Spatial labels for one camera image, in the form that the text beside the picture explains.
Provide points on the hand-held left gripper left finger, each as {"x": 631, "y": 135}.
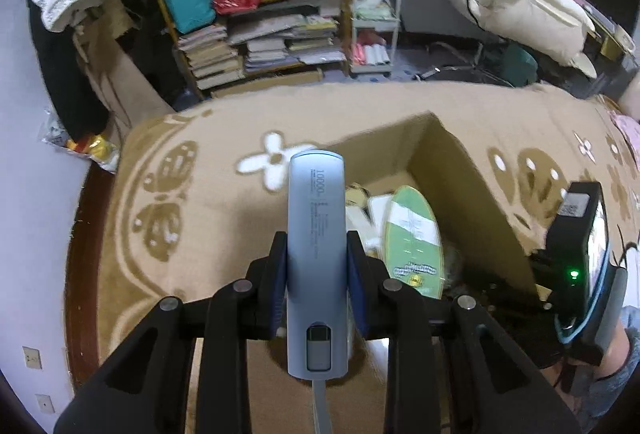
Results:
{"x": 276, "y": 294}

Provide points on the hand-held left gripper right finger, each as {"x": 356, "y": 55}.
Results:
{"x": 359, "y": 294}

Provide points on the light blue power bank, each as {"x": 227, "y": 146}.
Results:
{"x": 317, "y": 239}

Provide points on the green surfboard-shaped board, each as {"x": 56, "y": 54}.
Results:
{"x": 410, "y": 234}

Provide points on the white air conditioner remote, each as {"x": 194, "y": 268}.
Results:
{"x": 372, "y": 209}

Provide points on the brown cardboard box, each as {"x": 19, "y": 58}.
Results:
{"x": 450, "y": 174}

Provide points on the person's right forearm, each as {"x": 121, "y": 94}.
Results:
{"x": 622, "y": 364}

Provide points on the dark green bag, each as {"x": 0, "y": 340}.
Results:
{"x": 517, "y": 64}

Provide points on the plastic bag with yellow items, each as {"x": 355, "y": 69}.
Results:
{"x": 95, "y": 146}

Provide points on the stack of books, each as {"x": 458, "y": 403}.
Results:
{"x": 210, "y": 54}

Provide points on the leaning cardboard sheet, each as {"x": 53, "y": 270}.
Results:
{"x": 130, "y": 84}

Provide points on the pale green tissue pack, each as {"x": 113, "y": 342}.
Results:
{"x": 375, "y": 11}

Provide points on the black coat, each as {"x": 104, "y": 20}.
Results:
{"x": 60, "y": 64}

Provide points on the wall socket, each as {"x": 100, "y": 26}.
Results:
{"x": 44, "y": 404}
{"x": 31, "y": 358}

